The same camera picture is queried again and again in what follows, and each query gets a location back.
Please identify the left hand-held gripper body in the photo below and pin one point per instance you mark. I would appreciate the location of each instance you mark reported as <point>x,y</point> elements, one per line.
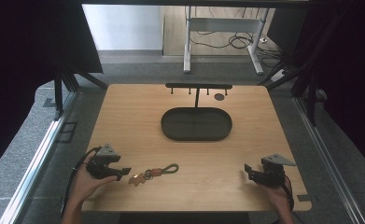
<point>104,158</point>

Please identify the aluminium rail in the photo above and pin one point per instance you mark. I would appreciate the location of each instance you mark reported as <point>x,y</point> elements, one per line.
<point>326,161</point>
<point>30,174</point>

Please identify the black curtain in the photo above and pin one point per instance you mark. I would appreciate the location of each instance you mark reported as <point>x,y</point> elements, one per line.
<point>348,68</point>
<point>24,62</point>

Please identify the person's left hand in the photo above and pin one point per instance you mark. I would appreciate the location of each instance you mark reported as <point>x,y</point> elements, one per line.
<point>87,186</point>

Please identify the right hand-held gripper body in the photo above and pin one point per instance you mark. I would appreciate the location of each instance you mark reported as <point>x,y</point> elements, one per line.
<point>273,171</point>

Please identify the white metal desk frame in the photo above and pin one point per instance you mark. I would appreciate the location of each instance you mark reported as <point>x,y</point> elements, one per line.
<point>223,25</point>

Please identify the black metal stand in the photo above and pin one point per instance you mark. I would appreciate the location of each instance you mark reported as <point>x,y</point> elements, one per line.
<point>65,90</point>
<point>307,87</point>

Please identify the grey tape strip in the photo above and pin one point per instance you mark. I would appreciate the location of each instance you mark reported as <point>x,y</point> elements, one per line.
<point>303,197</point>

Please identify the black key stand with tray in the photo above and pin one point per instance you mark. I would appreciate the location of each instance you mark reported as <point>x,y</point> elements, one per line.
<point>196,123</point>

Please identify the white power strip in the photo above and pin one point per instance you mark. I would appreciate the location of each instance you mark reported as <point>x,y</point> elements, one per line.
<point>278,76</point>

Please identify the person's right hand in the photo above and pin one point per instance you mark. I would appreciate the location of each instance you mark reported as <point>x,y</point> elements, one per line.
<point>275,194</point>

